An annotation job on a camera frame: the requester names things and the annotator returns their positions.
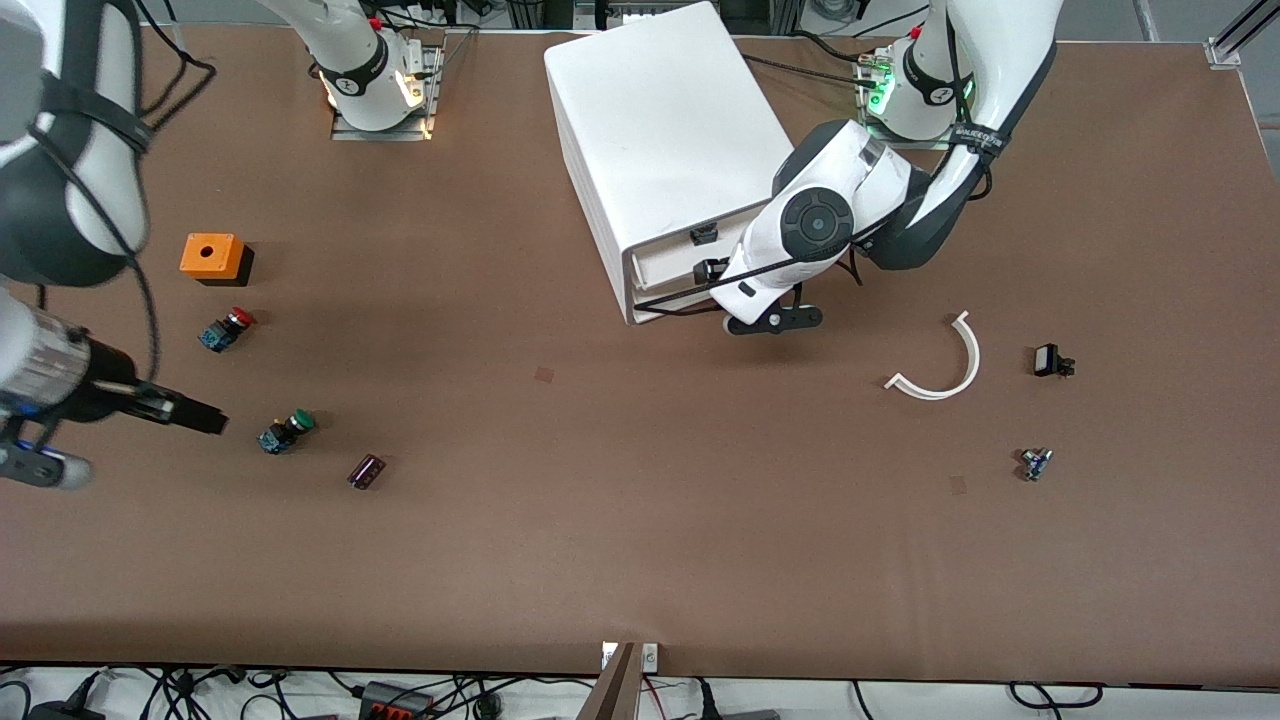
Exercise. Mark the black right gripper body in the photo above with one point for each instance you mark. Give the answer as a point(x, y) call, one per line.
point(103, 387)

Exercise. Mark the white plastic drawer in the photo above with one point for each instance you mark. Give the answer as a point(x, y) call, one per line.
point(670, 260)
point(660, 316)
point(660, 303)
point(662, 291)

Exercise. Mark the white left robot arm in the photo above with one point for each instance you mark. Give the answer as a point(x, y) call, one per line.
point(850, 160)

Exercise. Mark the white drawer cabinet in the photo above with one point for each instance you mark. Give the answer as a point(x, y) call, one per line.
point(650, 120)

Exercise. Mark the dark purple small component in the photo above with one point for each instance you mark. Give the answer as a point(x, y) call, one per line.
point(366, 472)

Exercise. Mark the white curved plastic strip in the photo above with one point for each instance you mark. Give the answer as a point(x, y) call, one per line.
point(972, 355)

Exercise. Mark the black power adapter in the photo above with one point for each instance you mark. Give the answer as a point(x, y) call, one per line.
point(65, 712)

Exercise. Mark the black red power strip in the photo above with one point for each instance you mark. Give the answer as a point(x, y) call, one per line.
point(395, 700)

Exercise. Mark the small black component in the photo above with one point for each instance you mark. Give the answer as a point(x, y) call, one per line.
point(1047, 360)

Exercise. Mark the small blue silver component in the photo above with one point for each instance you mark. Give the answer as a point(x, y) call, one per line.
point(1035, 465)

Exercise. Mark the brown angled beam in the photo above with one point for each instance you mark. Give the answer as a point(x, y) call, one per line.
point(612, 690)

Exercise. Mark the green push button switch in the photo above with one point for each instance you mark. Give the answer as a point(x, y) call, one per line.
point(285, 432)

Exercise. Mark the red push button switch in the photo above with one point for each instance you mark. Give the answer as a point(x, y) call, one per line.
point(225, 330)

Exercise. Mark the orange button enclosure box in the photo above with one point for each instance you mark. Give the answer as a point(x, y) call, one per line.
point(208, 254)

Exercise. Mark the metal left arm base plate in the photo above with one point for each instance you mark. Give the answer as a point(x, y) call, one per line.
point(870, 115)

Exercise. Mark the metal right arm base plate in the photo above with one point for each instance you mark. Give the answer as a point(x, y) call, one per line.
point(432, 100)

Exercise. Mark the small metal edge bracket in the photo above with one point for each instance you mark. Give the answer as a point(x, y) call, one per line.
point(650, 657)

